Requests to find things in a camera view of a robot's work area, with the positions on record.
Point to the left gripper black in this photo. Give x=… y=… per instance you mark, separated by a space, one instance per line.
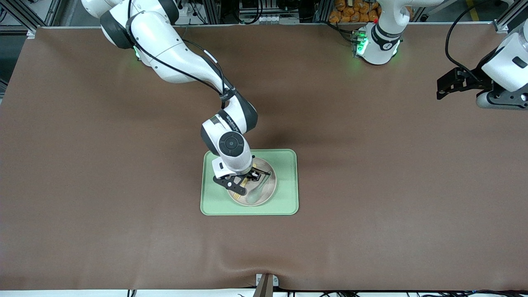
x=474 y=81

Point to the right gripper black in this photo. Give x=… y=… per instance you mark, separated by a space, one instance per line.
x=255 y=175

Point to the beige round plate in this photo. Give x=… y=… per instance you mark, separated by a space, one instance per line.
x=268 y=189

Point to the pale green plastic spoon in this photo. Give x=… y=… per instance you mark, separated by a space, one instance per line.
x=253 y=197

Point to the yellow plastic fork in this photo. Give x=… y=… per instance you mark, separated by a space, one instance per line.
x=237 y=197

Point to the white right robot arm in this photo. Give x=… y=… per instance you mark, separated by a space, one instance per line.
x=173 y=53

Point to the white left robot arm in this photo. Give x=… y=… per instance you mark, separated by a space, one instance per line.
x=381 y=43

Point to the light green rectangular tray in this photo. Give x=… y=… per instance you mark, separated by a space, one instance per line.
x=284 y=202

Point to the orange round items pile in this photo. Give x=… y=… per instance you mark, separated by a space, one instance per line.
x=350 y=14

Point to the brown table cover mat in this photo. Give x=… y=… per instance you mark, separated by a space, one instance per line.
x=123 y=231

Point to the white connector block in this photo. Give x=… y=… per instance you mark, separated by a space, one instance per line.
x=270 y=19

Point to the white power strip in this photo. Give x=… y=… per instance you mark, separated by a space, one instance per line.
x=186 y=11

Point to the grey metal camera bracket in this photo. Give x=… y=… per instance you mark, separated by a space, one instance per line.
x=266 y=286

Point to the aluminium frame post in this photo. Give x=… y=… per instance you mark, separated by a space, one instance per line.
x=211 y=10
x=325 y=10

